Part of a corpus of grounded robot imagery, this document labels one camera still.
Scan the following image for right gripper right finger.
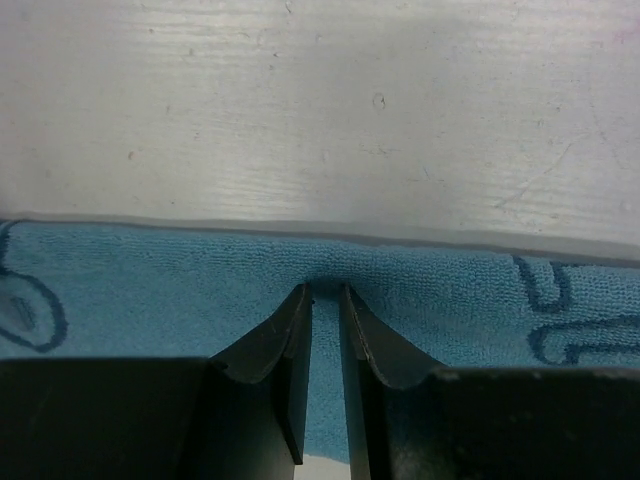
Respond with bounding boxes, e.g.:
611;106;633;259
339;286;639;479

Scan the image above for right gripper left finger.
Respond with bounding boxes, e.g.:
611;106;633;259
1;284;312;479

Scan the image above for light blue towel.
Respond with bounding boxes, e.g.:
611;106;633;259
1;221;639;462

